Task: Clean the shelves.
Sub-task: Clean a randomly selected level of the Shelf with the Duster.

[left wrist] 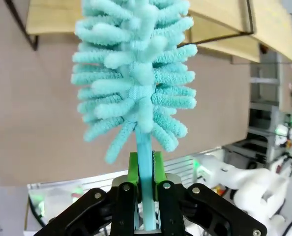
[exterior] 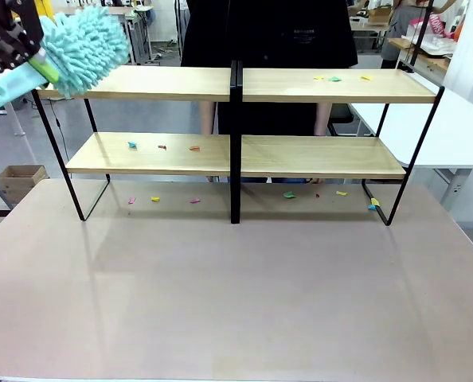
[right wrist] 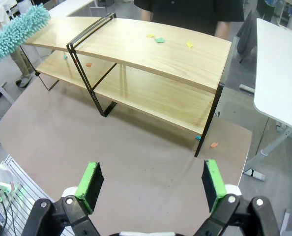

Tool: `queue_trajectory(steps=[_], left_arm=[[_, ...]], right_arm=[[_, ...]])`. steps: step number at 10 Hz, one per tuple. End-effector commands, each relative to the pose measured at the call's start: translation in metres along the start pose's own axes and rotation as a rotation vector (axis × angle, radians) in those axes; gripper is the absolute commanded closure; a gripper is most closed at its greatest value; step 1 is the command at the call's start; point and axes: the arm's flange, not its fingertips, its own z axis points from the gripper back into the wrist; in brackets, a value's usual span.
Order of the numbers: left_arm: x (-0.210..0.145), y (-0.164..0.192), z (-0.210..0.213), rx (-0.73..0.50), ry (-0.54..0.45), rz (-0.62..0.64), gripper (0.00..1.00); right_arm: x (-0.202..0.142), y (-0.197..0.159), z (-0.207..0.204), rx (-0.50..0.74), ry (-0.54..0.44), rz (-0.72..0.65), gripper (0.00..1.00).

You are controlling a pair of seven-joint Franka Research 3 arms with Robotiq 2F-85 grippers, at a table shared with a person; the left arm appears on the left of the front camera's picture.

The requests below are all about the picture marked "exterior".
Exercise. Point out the black stand pole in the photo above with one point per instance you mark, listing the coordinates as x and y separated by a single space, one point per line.
421 36

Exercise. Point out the light wooden table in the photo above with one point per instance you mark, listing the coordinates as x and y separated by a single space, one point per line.
431 59

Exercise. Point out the person in grey dress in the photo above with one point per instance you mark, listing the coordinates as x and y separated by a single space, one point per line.
399 32

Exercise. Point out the teal chenille duster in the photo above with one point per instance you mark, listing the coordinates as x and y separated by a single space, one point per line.
85 47

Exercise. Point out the person's left forearm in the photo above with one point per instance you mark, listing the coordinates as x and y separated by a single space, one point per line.
323 117

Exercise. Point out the small cardboard box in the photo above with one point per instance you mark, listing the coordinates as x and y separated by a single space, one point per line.
379 15

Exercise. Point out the pink printed bag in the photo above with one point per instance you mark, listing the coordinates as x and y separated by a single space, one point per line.
436 24

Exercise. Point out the black office chair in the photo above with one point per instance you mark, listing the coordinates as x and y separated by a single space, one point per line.
342 115

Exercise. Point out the wooden shelf unit black frame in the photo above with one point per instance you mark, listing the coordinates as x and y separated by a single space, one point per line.
161 83
332 91

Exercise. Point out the person's right forearm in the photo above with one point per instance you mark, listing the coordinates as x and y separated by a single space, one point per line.
208 117

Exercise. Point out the person in black clothes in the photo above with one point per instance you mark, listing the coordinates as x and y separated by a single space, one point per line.
268 36

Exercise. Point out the green paper scrap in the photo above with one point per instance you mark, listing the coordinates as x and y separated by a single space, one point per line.
288 194
334 79

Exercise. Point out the large open cardboard box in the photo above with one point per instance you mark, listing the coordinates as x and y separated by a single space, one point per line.
21 181

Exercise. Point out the orange paper scrap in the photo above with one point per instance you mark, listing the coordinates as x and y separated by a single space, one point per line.
194 149

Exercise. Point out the person in yellow shirt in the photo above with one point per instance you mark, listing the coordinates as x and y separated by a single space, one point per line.
46 6

